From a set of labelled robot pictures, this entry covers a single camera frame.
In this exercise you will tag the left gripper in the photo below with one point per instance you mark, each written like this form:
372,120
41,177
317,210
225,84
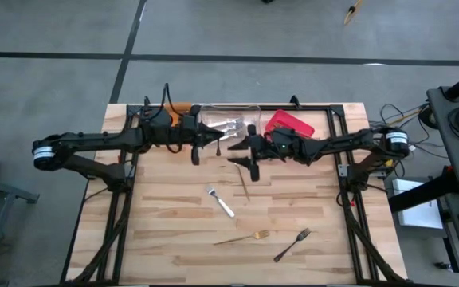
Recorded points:
191,131

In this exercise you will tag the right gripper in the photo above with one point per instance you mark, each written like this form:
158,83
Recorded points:
263,149

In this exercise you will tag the gold fork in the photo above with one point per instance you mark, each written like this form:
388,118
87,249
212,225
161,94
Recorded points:
260,234
244,183

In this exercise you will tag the red plastic bin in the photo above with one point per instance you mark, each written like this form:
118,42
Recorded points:
289,119

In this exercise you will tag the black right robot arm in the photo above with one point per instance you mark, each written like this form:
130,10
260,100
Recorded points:
333,143

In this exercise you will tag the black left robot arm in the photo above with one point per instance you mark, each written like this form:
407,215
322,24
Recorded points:
94,139

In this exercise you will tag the clear plastic bin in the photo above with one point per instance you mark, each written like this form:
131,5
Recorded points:
251,113

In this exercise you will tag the orange plastic bin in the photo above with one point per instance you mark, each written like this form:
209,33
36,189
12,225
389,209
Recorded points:
177,107

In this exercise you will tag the yellow black clamp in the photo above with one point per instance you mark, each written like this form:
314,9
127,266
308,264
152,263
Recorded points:
389,162

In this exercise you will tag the yellow black floor tool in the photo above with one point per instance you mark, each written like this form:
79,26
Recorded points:
351,14

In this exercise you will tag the black diagonal beam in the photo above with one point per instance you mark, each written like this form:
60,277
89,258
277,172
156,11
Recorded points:
417,195

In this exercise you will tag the white box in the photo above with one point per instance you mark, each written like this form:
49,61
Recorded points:
420,215

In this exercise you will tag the grey equipment cart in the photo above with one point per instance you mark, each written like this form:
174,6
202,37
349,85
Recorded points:
442,131

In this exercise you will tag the grey side table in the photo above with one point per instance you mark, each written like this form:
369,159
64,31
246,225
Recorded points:
6,189

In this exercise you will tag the small black floor object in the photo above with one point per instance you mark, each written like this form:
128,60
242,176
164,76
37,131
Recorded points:
444,266

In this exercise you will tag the grey metal bracket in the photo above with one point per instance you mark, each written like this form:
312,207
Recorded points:
343,170

